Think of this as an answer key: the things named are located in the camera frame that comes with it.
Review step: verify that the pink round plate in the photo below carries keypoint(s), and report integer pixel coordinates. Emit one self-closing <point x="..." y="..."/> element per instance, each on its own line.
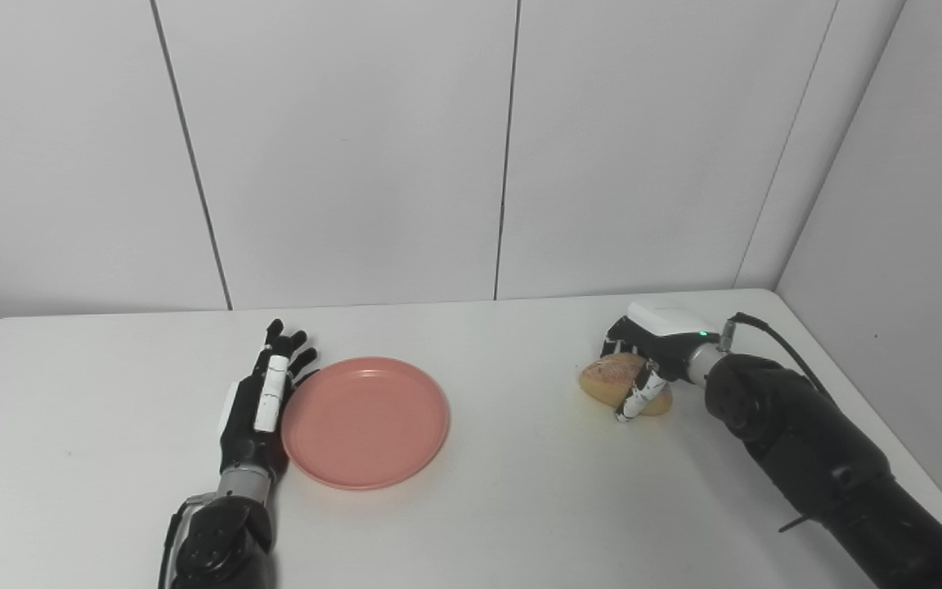
<point x="365" y="422"/>

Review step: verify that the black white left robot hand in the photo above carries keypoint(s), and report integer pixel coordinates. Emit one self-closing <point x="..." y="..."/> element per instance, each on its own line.
<point x="257" y="417"/>

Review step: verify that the golden bread roll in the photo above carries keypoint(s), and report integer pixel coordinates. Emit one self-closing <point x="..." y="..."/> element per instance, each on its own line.
<point x="606" y="378"/>

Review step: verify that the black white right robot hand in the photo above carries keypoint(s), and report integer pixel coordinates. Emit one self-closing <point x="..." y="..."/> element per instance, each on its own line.
<point x="667" y="331"/>

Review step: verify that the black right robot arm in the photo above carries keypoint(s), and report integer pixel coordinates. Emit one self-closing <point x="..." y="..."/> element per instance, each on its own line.
<point x="814" y="458"/>

